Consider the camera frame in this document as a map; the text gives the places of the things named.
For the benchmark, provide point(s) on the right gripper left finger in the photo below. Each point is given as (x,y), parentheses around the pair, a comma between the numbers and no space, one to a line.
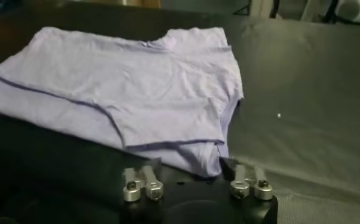
(151,185)

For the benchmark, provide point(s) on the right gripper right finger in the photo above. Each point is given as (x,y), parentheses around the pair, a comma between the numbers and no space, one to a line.
(259,182)

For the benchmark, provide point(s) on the lavender t-shirt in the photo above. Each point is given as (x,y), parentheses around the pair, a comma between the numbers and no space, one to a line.
(137,91)

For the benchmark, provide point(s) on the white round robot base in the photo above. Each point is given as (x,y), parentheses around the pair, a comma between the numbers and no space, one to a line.
(356,10)

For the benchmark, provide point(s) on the black table cover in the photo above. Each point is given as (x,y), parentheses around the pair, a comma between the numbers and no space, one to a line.
(304,91)

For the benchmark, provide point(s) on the tall white cardboard box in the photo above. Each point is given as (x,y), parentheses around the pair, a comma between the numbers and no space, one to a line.
(260,7)

